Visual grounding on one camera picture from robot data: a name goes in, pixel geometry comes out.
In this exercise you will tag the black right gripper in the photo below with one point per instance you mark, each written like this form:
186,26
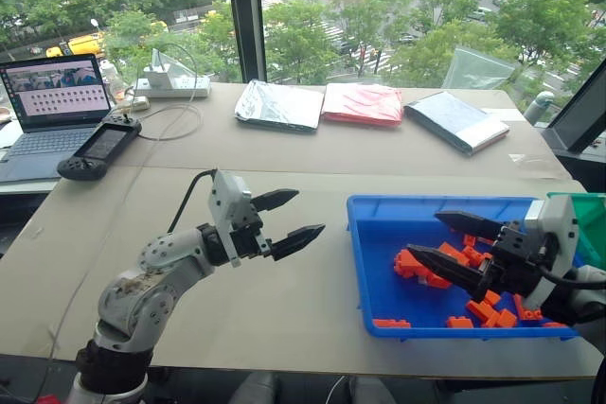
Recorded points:
518,262

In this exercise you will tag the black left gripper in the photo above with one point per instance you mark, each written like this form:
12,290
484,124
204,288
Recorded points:
248,243

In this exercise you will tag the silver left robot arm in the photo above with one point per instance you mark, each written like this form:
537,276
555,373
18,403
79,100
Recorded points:
142,290

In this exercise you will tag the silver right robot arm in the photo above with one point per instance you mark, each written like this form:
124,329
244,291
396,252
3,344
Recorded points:
588,276

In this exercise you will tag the green plastic bin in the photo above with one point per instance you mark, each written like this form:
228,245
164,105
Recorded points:
589,219

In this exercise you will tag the blue plastic tray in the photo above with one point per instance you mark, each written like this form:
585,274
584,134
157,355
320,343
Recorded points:
379,233

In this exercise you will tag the clear plastic sheet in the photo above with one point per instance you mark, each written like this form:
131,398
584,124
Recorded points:
535,165

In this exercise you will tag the silver foil bag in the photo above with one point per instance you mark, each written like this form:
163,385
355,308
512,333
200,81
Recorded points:
279,106

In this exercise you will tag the red plastic bag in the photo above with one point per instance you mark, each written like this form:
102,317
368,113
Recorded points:
362,103

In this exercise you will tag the grey cylindrical bottle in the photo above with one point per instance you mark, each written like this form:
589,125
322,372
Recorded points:
537,106

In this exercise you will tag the white power strip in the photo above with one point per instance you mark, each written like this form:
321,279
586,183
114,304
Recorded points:
180,87

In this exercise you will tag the black monitor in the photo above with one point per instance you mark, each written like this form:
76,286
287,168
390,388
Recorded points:
584,106

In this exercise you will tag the white charger plug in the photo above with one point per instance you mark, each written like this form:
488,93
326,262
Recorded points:
158,75

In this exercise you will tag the black handheld controller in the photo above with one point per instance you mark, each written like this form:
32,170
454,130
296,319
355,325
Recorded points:
101,144

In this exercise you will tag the clear plastic bottle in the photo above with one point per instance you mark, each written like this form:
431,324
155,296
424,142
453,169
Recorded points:
111,77

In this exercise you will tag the open grey laptop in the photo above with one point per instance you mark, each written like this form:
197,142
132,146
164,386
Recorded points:
52,92

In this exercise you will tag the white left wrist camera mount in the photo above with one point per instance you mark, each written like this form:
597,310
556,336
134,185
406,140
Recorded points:
227,196

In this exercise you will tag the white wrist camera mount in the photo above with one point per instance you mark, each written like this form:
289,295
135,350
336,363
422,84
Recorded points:
561,219
227,196

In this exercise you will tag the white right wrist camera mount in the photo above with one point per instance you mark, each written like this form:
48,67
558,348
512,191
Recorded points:
561,219

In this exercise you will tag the black window frame pillar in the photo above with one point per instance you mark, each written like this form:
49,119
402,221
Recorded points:
246,16

